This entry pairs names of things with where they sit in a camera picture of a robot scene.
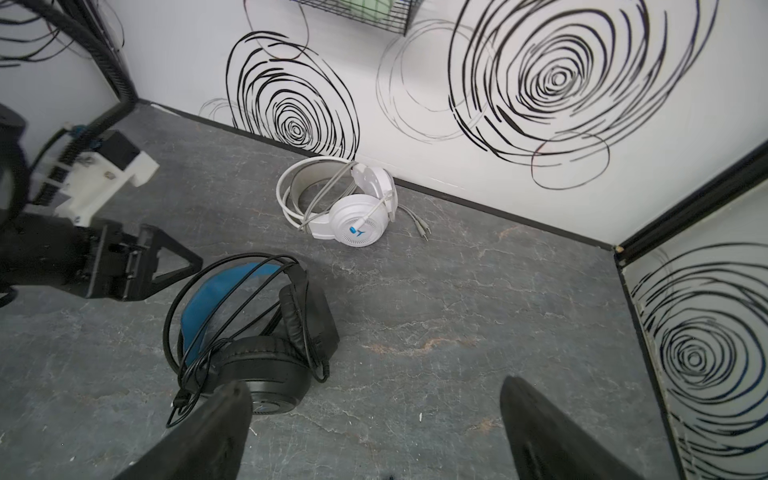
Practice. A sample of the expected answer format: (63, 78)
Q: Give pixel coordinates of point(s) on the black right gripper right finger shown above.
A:
(547, 444)

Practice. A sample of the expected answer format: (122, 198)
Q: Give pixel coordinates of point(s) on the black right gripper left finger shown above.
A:
(208, 445)

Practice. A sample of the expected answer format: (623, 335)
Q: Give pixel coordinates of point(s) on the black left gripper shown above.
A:
(122, 266)

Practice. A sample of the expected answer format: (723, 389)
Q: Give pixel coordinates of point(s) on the black blue gaming headset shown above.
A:
(251, 317)

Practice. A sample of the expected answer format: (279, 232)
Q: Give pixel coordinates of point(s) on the white gaming headset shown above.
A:
(332, 198)

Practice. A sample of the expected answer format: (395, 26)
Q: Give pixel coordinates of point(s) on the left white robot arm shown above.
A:
(50, 234)

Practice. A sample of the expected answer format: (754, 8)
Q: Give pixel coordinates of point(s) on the green items in basket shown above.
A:
(373, 10)

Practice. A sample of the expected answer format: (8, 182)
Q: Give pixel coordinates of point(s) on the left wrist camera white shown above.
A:
(98, 173)

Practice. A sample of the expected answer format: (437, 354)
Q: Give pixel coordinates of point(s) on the black corner frame post left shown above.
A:
(92, 15)

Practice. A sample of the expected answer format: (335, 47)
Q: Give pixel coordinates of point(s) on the black corner frame post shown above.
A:
(726, 187)
(92, 15)

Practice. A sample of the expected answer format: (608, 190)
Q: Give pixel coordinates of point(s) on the black wire wall basket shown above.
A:
(395, 16)

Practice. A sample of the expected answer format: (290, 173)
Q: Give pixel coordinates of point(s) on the black corner frame post right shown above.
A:
(726, 187)

